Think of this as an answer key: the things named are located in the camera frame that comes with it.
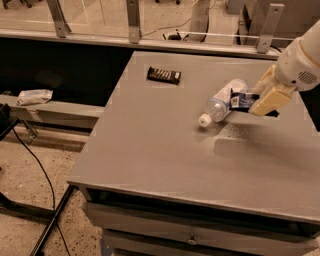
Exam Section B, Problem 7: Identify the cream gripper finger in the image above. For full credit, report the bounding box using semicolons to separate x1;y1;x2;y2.
251;65;275;96
249;85;296;116

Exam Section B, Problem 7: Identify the blue rxbar blueberry wrapper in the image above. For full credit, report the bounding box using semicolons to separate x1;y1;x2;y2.
229;91;259;112

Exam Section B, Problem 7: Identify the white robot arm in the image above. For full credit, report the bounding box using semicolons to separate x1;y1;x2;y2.
249;20;320;116

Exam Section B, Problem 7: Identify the clear plastic water bottle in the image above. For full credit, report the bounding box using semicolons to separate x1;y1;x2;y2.
198;79;248;127

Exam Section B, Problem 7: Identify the dark chocolate snack bar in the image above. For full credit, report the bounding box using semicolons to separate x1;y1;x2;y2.
147;67;181;85

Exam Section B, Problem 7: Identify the grey metal shelf beam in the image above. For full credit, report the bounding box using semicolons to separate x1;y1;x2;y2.
0;95;104;129

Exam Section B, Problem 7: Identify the grey drawer cabinet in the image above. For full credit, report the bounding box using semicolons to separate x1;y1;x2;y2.
83;189;319;256

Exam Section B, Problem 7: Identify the black metal stand leg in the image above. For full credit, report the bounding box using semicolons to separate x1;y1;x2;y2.
30;185;75;256

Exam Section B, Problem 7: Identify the grey metal rail bracket right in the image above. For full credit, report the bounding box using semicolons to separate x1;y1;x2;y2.
257;3;284;54

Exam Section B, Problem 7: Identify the grey metal rail bracket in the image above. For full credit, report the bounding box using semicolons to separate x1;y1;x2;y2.
257;3;284;54
126;0;141;44
47;0;71;38

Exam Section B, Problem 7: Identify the grey metal rail bracket middle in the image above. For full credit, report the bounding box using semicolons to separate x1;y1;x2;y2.
126;0;141;44

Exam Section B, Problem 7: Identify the grey metal rail bracket left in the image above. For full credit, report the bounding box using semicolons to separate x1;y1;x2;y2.
47;0;71;38

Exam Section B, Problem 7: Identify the black floor cable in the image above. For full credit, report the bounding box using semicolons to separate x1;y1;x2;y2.
9;126;72;256

